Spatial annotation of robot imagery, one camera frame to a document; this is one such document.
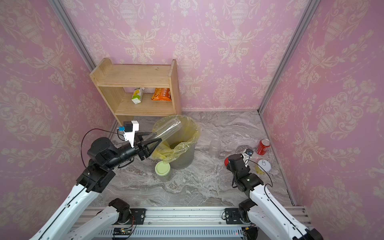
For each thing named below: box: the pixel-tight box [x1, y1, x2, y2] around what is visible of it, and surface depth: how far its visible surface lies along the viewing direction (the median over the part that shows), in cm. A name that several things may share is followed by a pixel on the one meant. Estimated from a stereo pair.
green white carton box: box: [131, 87, 145, 105], surface depth 97 cm
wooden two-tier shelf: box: [89, 58, 182, 126], surface depth 92 cm
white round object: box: [257, 159, 272, 172], surface depth 89 cm
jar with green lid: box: [154, 160, 171, 183], surface depth 78 cm
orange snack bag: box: [151, 87, 172, 102], surface depth 98 cm
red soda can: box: [256, 138, 271, 156], surface depth 91 cm
